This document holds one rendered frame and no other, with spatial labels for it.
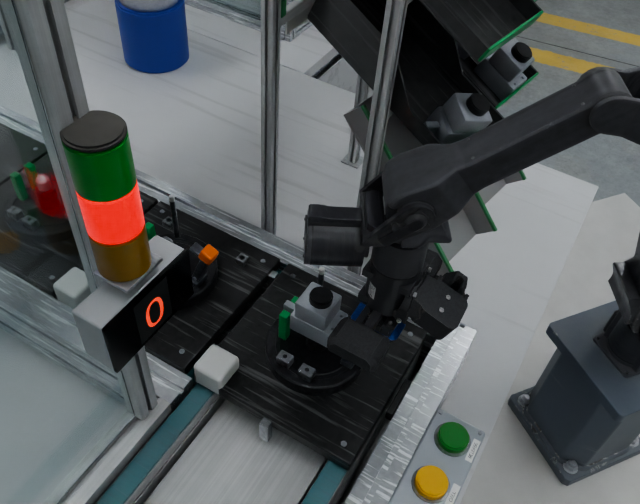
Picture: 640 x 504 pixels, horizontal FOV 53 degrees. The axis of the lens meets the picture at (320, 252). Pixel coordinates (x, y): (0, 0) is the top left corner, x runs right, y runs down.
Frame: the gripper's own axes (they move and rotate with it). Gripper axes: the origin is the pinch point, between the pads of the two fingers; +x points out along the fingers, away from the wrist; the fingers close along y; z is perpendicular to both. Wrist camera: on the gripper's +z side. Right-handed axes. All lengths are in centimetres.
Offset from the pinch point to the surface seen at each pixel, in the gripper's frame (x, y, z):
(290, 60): 23, 78, -61
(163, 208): 12.3, 10.7, -44.3
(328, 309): 0.8, -0.8, -7.0
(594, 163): 109, 210, 16
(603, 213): 23, 67, 20
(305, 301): 0.8, -1.3, -10.1
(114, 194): -27.4, -20.2, -18.2
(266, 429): 13.1, -13.2, -8.0
